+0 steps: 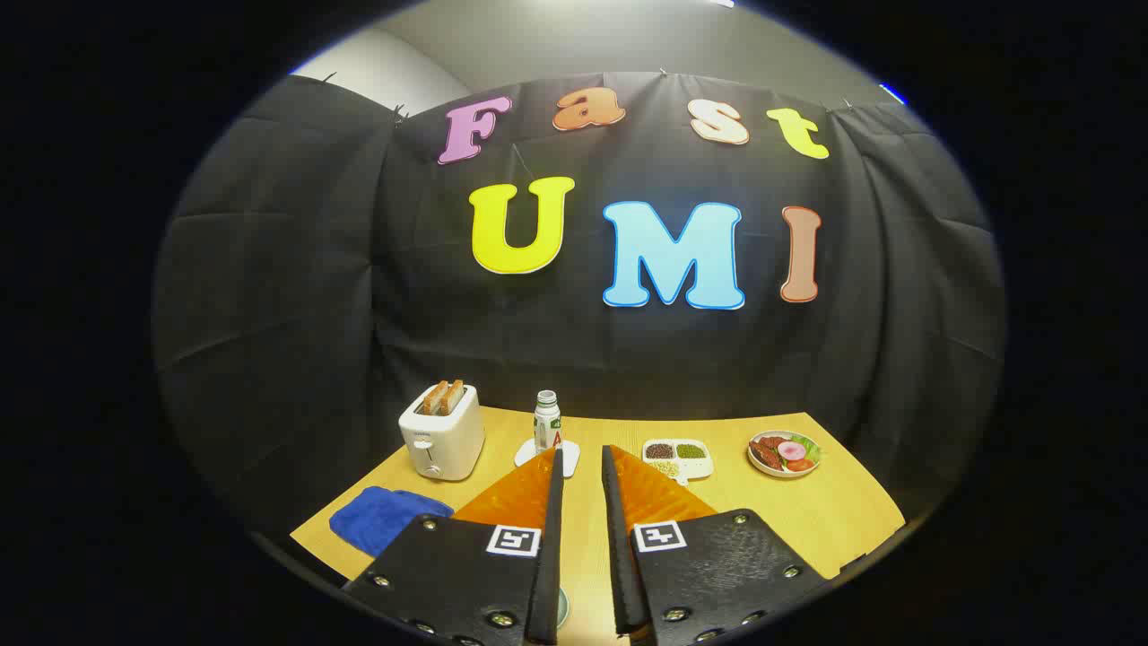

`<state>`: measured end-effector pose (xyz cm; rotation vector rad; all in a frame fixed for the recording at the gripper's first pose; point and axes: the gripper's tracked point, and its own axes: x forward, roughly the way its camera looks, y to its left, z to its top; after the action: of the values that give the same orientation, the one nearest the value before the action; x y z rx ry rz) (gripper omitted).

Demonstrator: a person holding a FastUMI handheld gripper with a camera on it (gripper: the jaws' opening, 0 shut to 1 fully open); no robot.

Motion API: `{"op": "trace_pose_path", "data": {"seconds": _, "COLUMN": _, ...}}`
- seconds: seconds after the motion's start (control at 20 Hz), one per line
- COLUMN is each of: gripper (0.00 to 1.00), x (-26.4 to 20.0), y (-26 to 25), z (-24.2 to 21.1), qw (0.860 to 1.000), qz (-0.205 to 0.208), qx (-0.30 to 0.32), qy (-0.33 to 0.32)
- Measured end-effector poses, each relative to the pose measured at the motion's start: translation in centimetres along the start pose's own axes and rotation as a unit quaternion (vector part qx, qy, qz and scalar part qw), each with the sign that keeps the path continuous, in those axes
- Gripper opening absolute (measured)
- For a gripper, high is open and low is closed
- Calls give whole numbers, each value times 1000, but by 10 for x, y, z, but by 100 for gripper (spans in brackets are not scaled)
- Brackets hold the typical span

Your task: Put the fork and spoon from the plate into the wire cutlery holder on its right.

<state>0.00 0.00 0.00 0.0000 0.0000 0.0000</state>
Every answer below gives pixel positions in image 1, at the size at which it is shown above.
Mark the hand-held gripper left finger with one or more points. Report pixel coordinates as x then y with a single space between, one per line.
549 556

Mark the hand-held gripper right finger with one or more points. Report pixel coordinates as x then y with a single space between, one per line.
617 556

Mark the pale green plate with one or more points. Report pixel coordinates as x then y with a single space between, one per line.
563 608

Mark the white square coaster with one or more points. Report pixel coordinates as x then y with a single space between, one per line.
527 455

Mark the white divided grain dish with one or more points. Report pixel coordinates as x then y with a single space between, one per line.
678 458

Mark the white plastic drink bottle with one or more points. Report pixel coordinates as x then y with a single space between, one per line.
547 422

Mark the white toaster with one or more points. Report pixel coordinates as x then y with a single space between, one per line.
444 444

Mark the blue towel cloth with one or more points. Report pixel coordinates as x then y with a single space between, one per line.
386 520

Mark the brown toast slice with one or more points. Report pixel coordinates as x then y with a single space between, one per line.
454 396
434 398

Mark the plate of toy food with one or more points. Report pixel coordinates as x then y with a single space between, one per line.
782 453

